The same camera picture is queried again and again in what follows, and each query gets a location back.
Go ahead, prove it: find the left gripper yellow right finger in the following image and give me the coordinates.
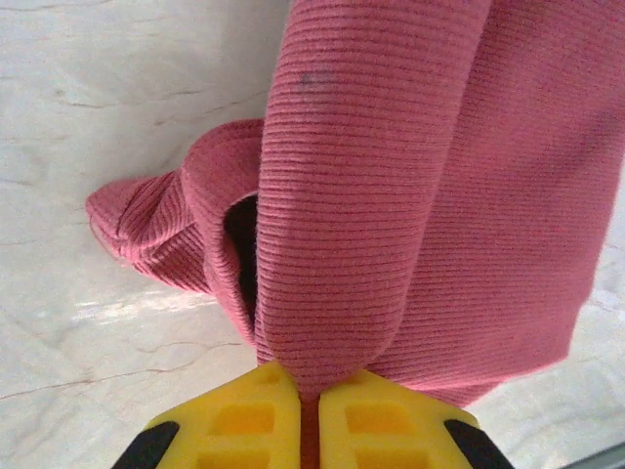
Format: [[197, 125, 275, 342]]
[[318, 367, 513, 469]]

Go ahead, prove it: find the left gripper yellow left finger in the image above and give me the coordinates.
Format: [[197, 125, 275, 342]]
[[110, 362, 303, 469]]

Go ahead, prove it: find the red ribbed tank top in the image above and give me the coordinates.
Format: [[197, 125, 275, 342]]
[[84, 0, 625, 409]]

